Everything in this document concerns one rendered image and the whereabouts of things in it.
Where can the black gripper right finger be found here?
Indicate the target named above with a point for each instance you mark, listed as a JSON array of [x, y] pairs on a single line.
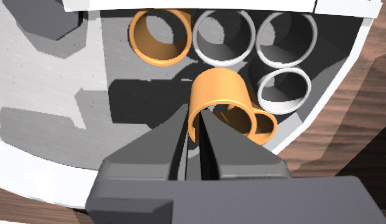
[[226, 154]]

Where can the bronze bushing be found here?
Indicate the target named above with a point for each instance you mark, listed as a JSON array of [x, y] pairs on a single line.
[[153, 51], [266, 122], [221, 86]]

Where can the grey steel bushing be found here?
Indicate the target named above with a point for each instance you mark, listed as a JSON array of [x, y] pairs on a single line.
[[284, 97], [294, 48], [226, 54]]

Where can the grey round turntable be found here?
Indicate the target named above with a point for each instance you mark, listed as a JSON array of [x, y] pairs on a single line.
[[73, 91]]

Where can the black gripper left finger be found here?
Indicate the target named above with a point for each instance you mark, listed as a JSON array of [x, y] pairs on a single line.
[[161, 152]]

